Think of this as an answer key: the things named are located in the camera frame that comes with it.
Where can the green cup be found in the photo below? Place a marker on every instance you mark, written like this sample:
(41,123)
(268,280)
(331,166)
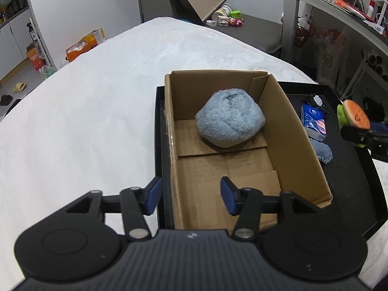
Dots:
(235,14)

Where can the red basket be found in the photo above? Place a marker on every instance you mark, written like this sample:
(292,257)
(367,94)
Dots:
(303,36)

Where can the white printed plastic bag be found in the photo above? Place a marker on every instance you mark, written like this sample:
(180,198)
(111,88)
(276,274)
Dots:
(330,60)

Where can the brown cardboard box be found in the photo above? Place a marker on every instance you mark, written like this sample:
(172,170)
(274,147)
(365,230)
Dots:
(242,166)

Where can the white can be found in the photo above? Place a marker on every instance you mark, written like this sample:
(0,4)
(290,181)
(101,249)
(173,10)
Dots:
(223,9)

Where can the blue plush ball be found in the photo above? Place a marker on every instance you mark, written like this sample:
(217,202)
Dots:
(230,118)

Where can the white charger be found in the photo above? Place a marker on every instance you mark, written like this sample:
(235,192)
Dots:
(210,23)

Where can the small red toy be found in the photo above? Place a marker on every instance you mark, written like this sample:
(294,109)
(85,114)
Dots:
(236,22)

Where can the white cabinet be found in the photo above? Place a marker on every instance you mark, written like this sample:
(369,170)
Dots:
(15,42)

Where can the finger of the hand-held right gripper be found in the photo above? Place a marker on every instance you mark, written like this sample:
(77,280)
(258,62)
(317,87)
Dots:
(353,133)
(379,126)

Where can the orange cardboard box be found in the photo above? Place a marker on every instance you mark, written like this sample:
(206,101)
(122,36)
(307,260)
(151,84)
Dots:
(85,45)

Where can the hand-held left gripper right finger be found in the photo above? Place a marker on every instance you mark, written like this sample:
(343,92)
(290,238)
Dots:
(227,195)

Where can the burger squeeze toy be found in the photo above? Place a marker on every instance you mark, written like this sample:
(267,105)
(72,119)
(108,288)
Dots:
(356,113)

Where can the small orange carton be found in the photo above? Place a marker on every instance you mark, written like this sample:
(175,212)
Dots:
(34,57)

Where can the black slipper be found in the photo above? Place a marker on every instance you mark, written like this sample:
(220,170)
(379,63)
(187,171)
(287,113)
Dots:
(6,100)

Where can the black tray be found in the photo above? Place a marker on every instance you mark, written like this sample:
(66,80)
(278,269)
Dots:
(342,175)

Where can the dark low bench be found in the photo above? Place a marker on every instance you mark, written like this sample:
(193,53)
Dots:
(257,33)

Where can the yellow slipper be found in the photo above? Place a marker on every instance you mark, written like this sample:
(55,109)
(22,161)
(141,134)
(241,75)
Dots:
(19,87)

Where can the white bottle red cap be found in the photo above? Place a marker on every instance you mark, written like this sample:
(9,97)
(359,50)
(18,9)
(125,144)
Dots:
(371,9)

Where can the blue tissue packet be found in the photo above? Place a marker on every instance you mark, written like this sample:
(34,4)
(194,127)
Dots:
(313,121)

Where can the black scrunchie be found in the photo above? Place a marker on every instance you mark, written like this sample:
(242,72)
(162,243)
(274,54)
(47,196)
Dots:
(312,101)

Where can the green plastic bag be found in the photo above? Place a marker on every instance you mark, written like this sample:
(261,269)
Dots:
(48,72)

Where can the black spray bottle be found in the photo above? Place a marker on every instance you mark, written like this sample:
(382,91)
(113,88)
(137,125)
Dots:
(32,31)

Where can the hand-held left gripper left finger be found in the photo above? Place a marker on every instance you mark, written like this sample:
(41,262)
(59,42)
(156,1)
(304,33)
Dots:
(153,195)

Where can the white desk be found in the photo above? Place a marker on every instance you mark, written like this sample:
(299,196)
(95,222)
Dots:
(289,21)

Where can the small white toy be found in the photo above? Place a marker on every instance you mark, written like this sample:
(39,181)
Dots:
(222,20)

